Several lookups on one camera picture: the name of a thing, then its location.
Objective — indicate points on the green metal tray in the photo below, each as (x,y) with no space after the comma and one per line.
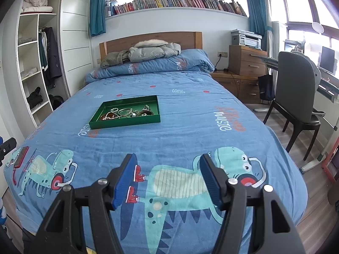
(127,125)

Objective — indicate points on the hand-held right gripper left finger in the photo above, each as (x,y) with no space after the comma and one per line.
(124,182)

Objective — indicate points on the white printer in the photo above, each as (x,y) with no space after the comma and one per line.
(246,39)

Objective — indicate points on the computer monitor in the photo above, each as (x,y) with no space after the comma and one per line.
(328,59)

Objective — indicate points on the row of books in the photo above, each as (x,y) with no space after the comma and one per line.
(172,2)

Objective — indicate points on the phone in red case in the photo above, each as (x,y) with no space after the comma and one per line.
(22,156)

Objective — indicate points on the wooden headboard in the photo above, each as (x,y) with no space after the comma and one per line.
(119,41)

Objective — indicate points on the hanging dark jacket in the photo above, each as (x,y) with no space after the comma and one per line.
(53,58)

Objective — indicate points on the grey-brown fleece garment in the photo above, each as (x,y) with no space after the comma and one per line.
(114,58)

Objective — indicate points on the hanging green and white garment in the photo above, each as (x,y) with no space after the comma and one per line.
(43,53)

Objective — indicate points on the white wardrobe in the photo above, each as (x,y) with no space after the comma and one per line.
(76,45)

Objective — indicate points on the wall socket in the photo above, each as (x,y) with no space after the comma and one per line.
(222,54)

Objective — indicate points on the folded grey cloth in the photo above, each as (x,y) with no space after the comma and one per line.
(26,40)

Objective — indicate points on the black backpack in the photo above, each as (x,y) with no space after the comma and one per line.
(56,102)

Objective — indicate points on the grey chair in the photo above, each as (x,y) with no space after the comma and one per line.
(294,84)

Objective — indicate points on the low wooden nightstand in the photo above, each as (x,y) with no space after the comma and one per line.
(238,87)

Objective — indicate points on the short teal curtain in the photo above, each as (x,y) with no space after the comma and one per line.
(97,10)

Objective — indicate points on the folded blue duvet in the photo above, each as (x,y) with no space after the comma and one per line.
(159,66)

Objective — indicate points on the folded white cloth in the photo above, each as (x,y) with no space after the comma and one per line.
(29,73)

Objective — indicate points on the blue cartoon print bedsheet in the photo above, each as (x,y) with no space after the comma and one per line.
(185,137)

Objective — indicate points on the white pillow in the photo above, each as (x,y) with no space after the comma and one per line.
(37,10)

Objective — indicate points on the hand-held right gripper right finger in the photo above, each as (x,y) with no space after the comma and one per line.
(209,180)

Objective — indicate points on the wooden drawer cabinet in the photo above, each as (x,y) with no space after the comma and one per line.
(246,60)

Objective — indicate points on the dark tote bag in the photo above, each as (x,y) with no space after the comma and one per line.
(266,87)

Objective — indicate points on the long teal curtain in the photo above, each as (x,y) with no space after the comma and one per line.
(258,8)

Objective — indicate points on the small silver ornament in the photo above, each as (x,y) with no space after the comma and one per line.
(146,107)

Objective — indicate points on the dark brown bangle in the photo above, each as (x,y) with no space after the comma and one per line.
(148,113)

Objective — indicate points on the grey down jacket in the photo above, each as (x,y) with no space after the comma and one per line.
(153,53)

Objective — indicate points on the amber bangle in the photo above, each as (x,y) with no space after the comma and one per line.
(103,117)

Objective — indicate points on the black bag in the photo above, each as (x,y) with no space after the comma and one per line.
(34,98)

